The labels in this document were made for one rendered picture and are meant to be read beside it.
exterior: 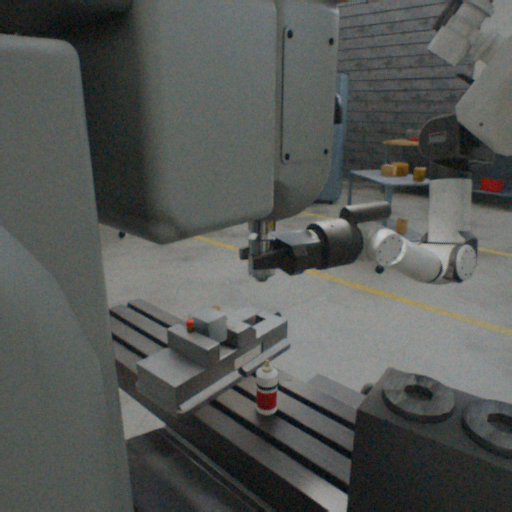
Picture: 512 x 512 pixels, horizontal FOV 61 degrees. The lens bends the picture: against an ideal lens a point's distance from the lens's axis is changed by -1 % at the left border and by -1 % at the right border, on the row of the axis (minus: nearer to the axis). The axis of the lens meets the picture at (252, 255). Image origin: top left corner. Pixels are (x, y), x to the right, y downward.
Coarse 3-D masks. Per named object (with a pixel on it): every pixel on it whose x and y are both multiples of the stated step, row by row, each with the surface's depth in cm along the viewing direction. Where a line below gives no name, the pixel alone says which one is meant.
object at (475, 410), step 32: (384, 384) 58; (416, 384) 58; (384, 416) 54; (416, 416) 53; (448, 416) 53; (480, 416) 52; (352, 448) 58; (384, 448) 55; (416, 448) 52; (448, 448) 49; (480, 448) 49; (352, 480) 59; (384, 480) 56; (416, 480) 53; (448, 480) 51; (480, 480) 48
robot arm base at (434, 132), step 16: (432, 128) 97; (448, 128) 93; (464, 128) 92; (432, 144) 97; (448, 144) 94; (464, 144) 92; (480, 144) 94; (432, 160) 98; (464, 160) 96; (480, 160) 96
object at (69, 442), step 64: (0, 64) 26; (64, 64) 29; (0, 128) 27; (64, 128) 30; (0, 192) 28; (64, 192) 31; (0, 256) 28; (64, 256) 32; (0, 320) 28; (64, 320) 32; (0, 384) 29; (64, 384) 32; (0, 448) 29; (64, 448) 33
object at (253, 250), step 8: (248, 248) 74; (256, 248) 73; (264, 248) 73; (272, 248) 73; (248, 256) 75; (248, 264) 75; (248, 272) 76; (256, 272) 74; (264, 272) 74; (272, 272) 75
